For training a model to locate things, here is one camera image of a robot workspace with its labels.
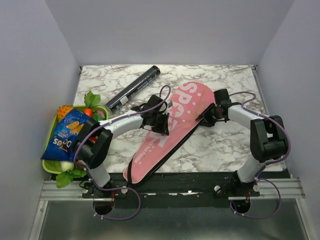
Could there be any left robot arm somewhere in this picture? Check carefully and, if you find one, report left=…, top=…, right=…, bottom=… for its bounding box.
left=72, top=94, right=171, bottom=198

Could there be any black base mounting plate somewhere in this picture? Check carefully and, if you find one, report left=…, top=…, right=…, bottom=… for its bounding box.
left=84, top=172, right=245, bottom=209

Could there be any pink racket bag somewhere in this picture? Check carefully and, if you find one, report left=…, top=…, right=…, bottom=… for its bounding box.
left=123, top=81, right=214, bottom=185

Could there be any blue Doritos chip bag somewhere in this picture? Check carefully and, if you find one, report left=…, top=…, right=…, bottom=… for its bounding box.
left=41, top=108, right=90, bottom=162

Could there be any black shuttlecock tube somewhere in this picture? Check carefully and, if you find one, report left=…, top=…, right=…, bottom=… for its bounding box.
left=104, top=65, right=161, bottom=113

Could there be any orange toy pineapple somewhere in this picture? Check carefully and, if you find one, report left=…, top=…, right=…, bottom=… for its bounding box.
left=56, top=105, right=74, bottom=122

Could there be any aluminium rail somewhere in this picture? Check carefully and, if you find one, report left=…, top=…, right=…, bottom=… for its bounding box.
left=228, top=178, right=306, bottom=201
left=39, top=180, right=112, bottom=202

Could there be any white toy onion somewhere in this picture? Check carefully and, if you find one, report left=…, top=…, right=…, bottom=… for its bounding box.
left=60, top=161, right=75, bottom=172

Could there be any green plastic tray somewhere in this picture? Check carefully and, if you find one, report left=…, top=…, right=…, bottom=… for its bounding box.
left=42, top=105, right=109, bottom=175

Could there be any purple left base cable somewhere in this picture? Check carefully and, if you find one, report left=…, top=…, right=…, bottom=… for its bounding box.
left=93, top=187, right=142, bottom=221

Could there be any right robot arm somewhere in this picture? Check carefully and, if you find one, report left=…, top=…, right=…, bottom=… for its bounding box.
left=196, top=89, right=291, bottom=196

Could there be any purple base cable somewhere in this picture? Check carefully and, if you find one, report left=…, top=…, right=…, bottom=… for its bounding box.
left=229, top=177, right=282, bottom=220
left=93, top=187, right=142, bottom=221

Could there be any pink toy fruit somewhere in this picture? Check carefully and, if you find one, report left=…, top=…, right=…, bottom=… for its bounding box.
left=96, top=110, right=106, bottom=118

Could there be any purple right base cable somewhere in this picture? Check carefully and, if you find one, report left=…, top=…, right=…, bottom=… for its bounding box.
left=229, top=177, right=282, bottom=220

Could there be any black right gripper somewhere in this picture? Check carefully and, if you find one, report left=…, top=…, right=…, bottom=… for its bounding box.
left=196, top=102, right=223, bottom=128

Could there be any left aluminium rail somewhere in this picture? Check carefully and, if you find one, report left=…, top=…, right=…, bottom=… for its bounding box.
left=39, top=180, right=112, bottom=202

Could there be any orange toy carrot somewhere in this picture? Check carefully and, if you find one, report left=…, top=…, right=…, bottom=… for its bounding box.
left=83, top=108, right=93, bottom=118

